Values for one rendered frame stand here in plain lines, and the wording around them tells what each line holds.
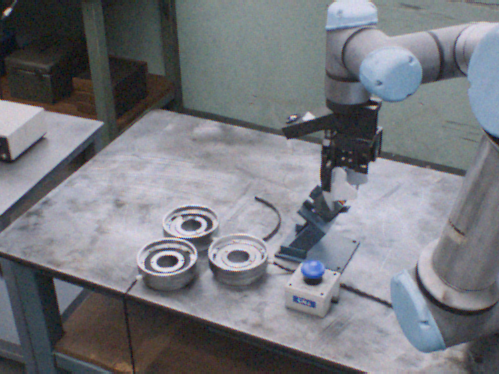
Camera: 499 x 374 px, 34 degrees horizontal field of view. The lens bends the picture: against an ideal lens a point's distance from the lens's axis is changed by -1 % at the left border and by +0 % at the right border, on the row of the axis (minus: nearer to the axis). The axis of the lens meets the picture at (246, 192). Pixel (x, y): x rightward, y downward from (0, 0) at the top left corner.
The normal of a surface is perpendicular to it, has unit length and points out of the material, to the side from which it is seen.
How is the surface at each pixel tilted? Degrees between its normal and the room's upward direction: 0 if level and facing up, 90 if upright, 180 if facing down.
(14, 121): 0
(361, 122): 90
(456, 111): 90
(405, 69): 91
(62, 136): 0
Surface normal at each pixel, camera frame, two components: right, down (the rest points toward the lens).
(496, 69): -0.92, 0.12
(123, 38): -0.45, 0.51
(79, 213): -0.03, -0.83
